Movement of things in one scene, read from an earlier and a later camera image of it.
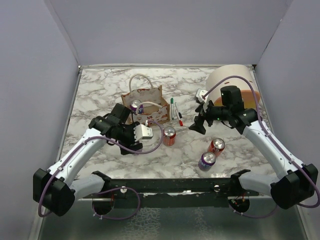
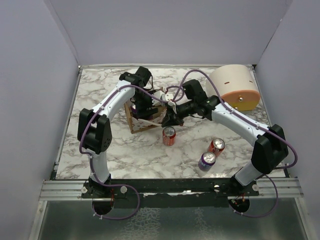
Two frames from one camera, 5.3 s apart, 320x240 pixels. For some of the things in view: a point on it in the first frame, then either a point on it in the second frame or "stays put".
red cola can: [169, 133] stays put
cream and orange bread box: [220, 73] stays put
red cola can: [217, 146] stays put
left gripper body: [131, 139] to [146, 111]
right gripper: [205, 115] to [174, 113]
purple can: [206, 160] stays put
